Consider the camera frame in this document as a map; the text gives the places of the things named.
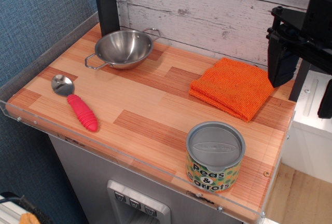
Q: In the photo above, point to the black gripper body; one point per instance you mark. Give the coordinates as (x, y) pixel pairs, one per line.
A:
(308, 33)

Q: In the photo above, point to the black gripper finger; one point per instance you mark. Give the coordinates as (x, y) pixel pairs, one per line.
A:
(325, 109)
(281, 62)

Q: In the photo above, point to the white toy sink unit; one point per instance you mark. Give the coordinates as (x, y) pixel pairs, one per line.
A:
(308, 144)

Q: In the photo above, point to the grey toy fridge cabinet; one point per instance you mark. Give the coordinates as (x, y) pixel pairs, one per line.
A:
(89, 173)

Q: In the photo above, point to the clear acrylic edge guard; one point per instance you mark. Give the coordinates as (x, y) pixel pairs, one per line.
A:
(144, 115)

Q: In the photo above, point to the peas and carrots can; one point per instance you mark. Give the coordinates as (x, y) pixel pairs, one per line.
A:
(214, 151)

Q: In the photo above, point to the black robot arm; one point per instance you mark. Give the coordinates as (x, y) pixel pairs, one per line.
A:
(298, 40)

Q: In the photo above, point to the orange folded rag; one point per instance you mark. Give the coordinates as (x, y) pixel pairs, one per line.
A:
(234, 87)

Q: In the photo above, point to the dark vertical post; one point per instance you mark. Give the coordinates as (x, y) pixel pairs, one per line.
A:
(299, 81)
(108, 16)

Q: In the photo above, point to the dark vertical post right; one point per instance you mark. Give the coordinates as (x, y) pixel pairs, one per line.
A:
(299, 81)

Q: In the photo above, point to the steel bowl with handles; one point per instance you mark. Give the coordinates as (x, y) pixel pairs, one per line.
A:
(123, 49)

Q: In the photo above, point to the silver ice dispenser panel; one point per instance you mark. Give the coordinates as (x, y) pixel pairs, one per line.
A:
(130, 206)

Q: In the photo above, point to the red handled metal spoon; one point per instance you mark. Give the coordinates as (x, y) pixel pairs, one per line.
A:
(63, 86)

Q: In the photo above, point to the orange object bottom corner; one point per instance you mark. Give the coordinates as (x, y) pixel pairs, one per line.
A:
(28, 218)

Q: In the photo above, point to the dark vertical post left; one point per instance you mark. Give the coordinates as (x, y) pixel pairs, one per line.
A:
(108, 16)

